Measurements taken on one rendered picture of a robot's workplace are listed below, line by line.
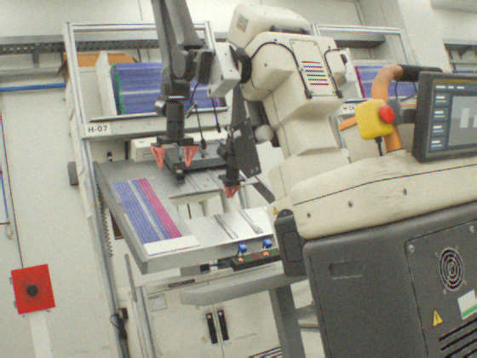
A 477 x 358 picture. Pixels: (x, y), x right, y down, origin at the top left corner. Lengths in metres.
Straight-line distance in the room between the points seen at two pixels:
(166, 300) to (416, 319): 1.36
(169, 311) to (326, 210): 1.26
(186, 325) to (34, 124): 2.20
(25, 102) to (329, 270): 3.19
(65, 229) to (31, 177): 0.44
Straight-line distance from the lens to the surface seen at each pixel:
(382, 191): 0.92
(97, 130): 2.34
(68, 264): 3.71
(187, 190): 2.18
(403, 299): 0.93
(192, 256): 1.85
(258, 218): 2.07
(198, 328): 2.18
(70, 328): 3.72
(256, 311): 2.29
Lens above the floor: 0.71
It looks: 8 degrees up
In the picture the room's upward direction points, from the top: 12 degrees counter-clockwise
